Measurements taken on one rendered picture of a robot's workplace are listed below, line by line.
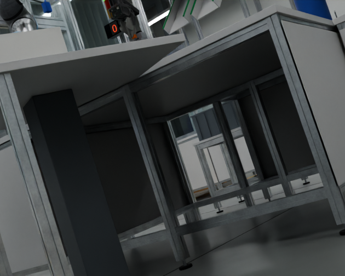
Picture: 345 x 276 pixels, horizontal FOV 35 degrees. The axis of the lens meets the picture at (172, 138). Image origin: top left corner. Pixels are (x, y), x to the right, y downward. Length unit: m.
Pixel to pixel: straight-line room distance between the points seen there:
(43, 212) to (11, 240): 1.39
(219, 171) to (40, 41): 5.63
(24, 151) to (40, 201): 0.15
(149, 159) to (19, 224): 0.93
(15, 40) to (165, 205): 0.90
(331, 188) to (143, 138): 0.82
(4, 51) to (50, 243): 0.78
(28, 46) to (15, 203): 1.09
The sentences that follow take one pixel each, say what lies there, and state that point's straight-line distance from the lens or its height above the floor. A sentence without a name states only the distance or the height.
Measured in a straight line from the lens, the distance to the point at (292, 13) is 2.19.
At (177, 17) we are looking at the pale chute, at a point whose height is 1.06.
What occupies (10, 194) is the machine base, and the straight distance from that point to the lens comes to 2.98.
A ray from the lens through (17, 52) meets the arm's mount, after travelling 2.11.
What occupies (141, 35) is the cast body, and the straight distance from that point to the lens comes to 2.61.
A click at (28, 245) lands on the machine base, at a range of 2.95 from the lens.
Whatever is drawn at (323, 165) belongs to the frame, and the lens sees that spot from 2.02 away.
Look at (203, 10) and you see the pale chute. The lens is 2.40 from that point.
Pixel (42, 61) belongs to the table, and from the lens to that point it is 1.74.
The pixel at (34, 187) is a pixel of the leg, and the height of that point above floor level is 0.48.
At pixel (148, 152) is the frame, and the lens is 2.33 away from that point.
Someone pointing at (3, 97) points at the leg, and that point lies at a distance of 1.69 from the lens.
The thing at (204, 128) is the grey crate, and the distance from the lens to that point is 4.57.
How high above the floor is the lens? 0.37
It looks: 4 degrees up
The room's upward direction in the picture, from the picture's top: 18 degrees counter-clockwise
